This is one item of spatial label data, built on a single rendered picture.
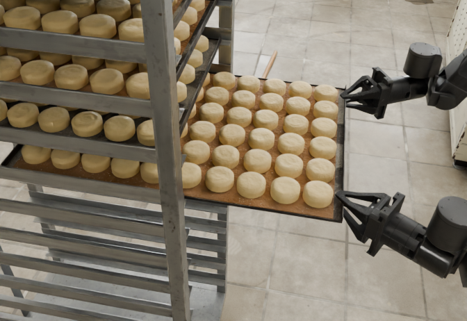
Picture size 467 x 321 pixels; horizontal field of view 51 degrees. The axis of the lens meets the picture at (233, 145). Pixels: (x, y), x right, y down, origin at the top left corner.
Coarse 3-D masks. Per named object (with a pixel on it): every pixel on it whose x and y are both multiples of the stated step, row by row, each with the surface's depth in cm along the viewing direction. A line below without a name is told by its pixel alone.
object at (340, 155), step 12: (216, 72) 113; (312, 84) 110; (336, 144) 95; (12, 156) 89; (336, 156) 92; (336, 168) 90; (336, 180) 87; (228, 204) 82; (240, 204) 82; (336, 204) 83; (300, 216) 80; (312, 216) 80; (336, 216) 81
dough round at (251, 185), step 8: (240, 176) 84; (248, 176) 84; (256, 176) 84; (240, 184) 83; (248, 184) 83; (256, 184) 83; (264, 184) 83; (240, 192) 83; (248, 192) 82; (256, 192) 82
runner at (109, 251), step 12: (0, 228) 100; (12, 228) 100; (12, 240) 98; (24, 240) 97; (36, 240) 96; (48, 240) 96; (60, 240) 95; (72, 240) 98; (84, 240) 98; (84, 252) 96; (96, 252) 95; (108, 252) 94; (120, 252) 94; (132, 252) 93; (144, 252) 96; (156, 264) 94
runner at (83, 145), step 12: (0, 132) 79; (12, 132) 78; (24, 132) 78; (36, 132) 77; (24, 144) 79; (36, 144) 79; (48, 144) 78; (60, 144) 78; (72, 144) 77; (84, 144) 77; (96, 144) 76; (108, 144) 76; (120, 144) 75; (108, 156) 78; (120, 156) 77; (132, 156) 77; (144, 156) 76
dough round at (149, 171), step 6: (144, 162) 86; (144, 168) 85; (150, 168) 85; (156, 168) 85; (144, 174) 84; (150, 174) 84; (156, 174) 84; (144, 180) 85; (150, 180) 84; (156, 180) 84
